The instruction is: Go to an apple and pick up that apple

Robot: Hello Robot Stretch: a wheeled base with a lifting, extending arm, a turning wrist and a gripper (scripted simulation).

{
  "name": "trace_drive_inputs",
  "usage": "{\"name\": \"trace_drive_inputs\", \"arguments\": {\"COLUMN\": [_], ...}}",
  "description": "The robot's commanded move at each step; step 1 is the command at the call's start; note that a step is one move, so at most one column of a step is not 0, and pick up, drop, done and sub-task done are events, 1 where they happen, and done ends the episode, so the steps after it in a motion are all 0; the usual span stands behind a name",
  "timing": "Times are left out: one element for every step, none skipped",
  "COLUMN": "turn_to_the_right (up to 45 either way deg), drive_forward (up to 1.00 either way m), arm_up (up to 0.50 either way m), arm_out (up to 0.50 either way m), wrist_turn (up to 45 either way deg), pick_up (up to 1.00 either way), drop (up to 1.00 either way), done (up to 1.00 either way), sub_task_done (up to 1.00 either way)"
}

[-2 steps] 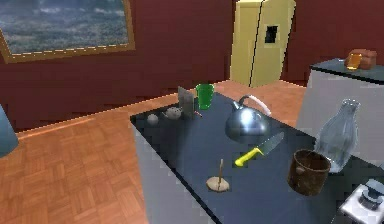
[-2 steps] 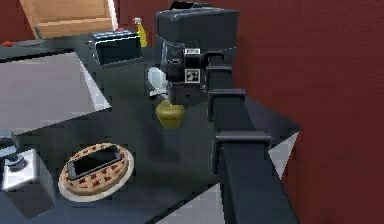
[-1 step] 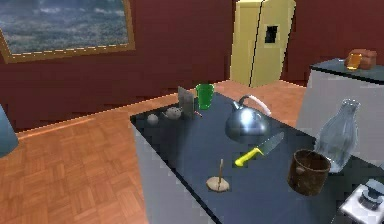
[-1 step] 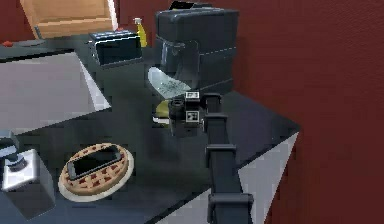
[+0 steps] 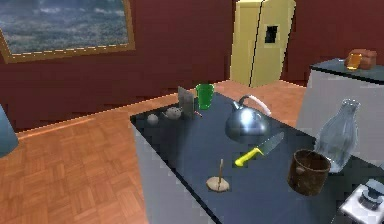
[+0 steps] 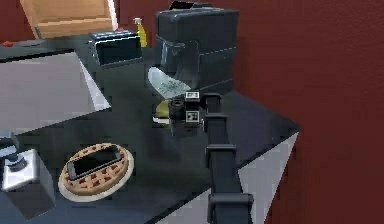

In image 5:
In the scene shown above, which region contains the green plastic cup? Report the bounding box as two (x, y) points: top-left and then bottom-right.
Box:
(195, 83), (215, 111)

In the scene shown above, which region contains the grey kitchen island counter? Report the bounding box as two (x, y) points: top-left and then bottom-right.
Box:
(129, 89), (384, 224)

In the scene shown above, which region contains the grey round shaker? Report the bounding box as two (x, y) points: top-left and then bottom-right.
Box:
(146, 113), (160, 126)

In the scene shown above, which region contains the silver kettle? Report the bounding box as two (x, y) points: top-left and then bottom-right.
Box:
(224, 94), (273, 145)

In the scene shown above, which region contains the yellow fridge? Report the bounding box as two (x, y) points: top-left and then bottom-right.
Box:
(229, 0), (297, 89)

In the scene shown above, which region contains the grey worktop cabinet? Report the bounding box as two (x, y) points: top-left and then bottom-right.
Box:
(296, 58), (384, 168)

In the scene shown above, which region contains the clear glass bottle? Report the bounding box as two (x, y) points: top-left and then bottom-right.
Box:
(313, 98), (361, 174)

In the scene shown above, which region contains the framed landscape picture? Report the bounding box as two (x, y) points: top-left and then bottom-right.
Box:
(0, 0), (137, 65)

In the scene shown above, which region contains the brown bread loaf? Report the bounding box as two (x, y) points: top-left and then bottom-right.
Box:
(344, 48), (378, 72)

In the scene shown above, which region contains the blue grey round object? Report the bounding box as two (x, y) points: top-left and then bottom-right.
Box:
(0, 103), (20, 159)

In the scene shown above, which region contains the yellow handled knife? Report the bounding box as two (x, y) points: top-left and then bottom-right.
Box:
(234, 131), (285, 168)

